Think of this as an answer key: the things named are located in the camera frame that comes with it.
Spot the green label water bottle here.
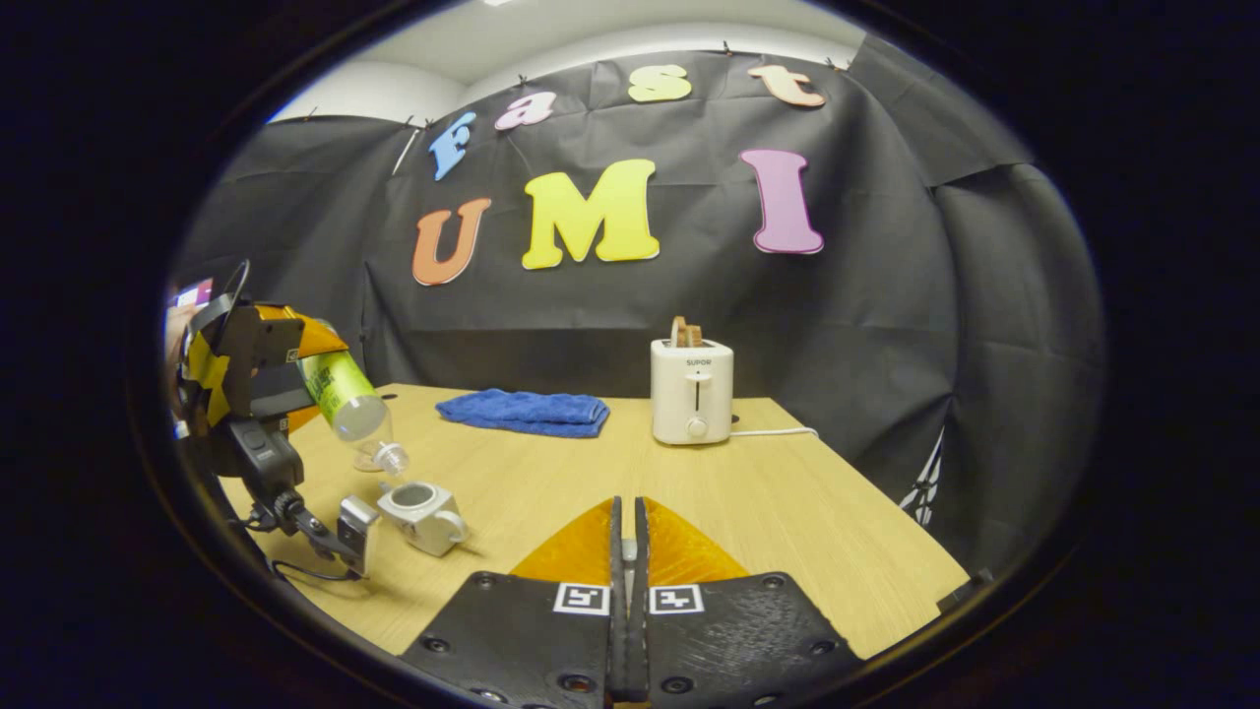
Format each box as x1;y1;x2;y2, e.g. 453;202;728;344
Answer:
295;320;410;478

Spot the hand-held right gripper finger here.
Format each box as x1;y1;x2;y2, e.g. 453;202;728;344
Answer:
399;495;628;709
630;496;868;709

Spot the white toaster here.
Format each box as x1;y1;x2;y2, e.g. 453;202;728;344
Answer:
650;338;736;447

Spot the blue folded towel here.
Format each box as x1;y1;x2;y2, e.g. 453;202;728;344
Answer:
435;388;612;440

